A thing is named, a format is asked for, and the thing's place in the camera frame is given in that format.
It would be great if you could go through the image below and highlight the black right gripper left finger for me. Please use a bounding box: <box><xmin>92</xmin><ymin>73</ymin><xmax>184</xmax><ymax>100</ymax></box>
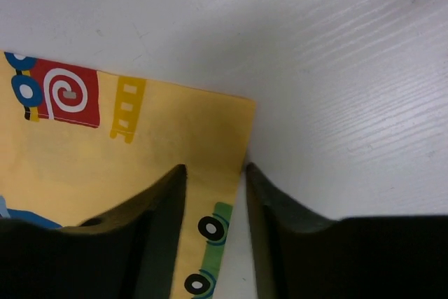
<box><xmin>1</xmin><ymin>165</ymin><xmax>187</xmax><ymax>298</ymax></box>

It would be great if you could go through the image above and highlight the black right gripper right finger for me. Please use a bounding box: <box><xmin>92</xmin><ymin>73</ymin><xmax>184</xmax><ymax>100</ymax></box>
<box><xmin>246</xmin><ymin>163</ymin><xmax>447</xmax><ymax>298</ymax></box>

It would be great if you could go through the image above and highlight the yellow vehicle-print cloth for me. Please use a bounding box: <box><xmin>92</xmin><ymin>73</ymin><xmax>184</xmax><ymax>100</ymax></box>
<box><xmin>1</xmin><ymin>52</ymin><xmax>256</xmax><ymax>298</ymax></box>

